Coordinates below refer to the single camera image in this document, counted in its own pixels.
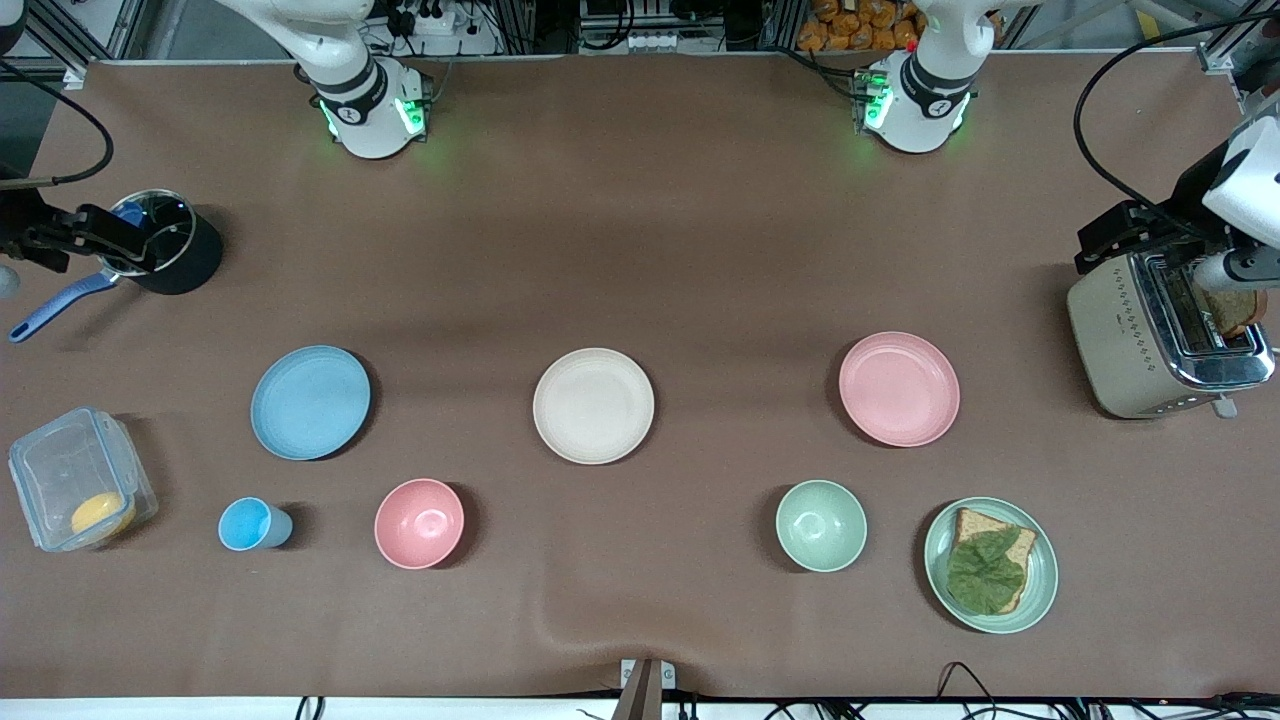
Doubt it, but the pink plate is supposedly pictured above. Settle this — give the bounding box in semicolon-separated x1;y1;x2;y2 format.
838;331;962;448

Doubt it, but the beige plate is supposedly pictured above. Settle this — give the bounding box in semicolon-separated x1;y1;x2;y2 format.
532;347;657;466

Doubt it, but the beige metal toaster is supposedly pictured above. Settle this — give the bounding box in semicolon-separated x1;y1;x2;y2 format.
1065;248;1278;421

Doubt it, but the white power strip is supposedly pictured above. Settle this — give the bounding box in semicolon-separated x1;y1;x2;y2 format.
578;28;673;53

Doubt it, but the blue cup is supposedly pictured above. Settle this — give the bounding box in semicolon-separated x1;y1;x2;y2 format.
217;497;295;553

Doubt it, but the metal table clamp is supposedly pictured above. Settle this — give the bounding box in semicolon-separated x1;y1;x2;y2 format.
611;658;677;720

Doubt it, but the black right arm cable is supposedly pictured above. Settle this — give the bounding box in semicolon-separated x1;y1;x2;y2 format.
0;60;115;189

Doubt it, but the blue plate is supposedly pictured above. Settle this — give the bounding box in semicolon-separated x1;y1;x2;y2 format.
249;345;372;462

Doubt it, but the toast slice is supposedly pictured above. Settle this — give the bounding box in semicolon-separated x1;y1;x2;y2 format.
1200;287;1270;339

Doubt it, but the green lettuce leaf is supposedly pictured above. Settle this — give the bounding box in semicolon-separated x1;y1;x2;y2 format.
946;528;1030;614

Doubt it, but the pink bowl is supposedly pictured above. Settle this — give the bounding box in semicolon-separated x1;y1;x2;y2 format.
374;478;467;571

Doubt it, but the green plate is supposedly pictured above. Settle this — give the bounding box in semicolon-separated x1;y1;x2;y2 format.
923;497;1060;635

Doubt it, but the orange snack bag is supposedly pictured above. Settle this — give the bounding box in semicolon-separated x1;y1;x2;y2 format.
796;0;1003;53

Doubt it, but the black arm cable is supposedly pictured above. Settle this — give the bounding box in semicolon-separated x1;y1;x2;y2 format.
0;60;115;189
1072;10;1280;241

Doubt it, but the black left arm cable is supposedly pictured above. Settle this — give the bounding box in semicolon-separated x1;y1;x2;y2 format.
1072;10;1280;241

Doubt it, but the orange food piece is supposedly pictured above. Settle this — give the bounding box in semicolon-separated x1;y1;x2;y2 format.
70;491;138;539

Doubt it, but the green bowl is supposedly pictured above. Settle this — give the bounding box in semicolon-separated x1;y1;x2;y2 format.
775;480;869;574

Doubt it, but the black pot with blue handle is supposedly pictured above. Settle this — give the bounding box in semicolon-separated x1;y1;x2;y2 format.
8;189;225;344

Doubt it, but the brown table cover cloth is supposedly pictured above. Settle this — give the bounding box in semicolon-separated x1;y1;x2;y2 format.
0;50;1280;701

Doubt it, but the clear plastic container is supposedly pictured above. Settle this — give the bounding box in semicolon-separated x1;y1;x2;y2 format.
8;405;160;554

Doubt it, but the brown bread slice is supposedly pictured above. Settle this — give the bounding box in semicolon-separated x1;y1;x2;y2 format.
952;507;1039;614

